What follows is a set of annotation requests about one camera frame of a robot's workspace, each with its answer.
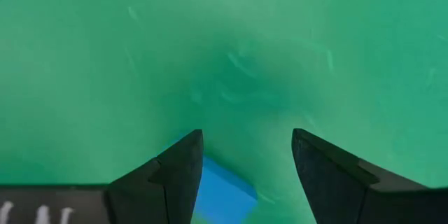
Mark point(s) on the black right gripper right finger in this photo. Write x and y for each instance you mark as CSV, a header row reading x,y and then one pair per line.
x,y
332,189

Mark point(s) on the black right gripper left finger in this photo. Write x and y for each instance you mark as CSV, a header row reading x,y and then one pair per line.
x,y
168,189

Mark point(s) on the blue rectangular block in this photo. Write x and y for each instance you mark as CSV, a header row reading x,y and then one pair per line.
x,y
224,199

